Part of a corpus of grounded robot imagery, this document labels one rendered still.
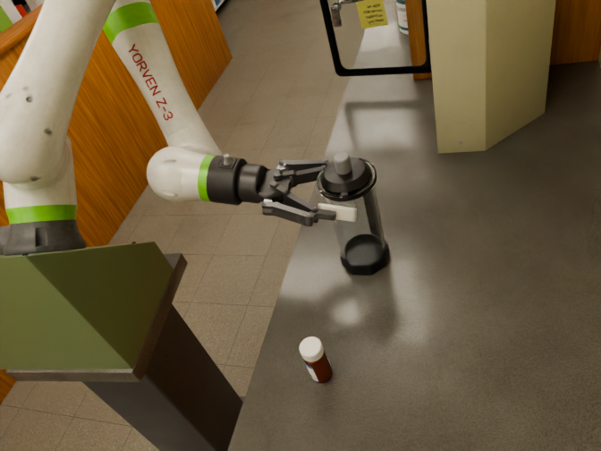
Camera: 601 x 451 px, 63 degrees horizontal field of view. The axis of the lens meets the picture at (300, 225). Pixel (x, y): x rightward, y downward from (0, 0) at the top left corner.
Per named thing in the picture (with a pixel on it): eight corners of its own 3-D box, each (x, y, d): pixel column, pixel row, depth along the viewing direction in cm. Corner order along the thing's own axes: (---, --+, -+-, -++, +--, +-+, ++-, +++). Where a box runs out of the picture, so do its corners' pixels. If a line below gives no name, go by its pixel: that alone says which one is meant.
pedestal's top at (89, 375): (16, 381, 109) (4, 372, 106) (80, 269, 131) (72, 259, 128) (141, 382, 100) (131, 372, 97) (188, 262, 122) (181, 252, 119)
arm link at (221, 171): (227, 183, 103) (212, 215, 97) (217, 139, 94) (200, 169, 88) (254, 187, 102) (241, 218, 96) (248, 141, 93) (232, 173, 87)
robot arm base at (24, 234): (-50, 259, 100) (-53, 231, 100) (18, 252, 114) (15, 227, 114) (39, 252, 89) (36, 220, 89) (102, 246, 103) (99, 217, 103)
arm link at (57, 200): (-5, 224, 89) (-15, 119, 88) (14, 225, 103) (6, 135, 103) (73, 217, 93) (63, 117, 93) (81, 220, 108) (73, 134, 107)
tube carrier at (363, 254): (393, 235, 104) (379, 155, 89) (387, 275, 97) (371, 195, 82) (343, 234, 108) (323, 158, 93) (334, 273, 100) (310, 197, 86)
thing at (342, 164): (376, 167, 91) (370, 139, 86) (368, 201, 85) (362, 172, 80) (328, 169, 94) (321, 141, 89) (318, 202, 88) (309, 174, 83)
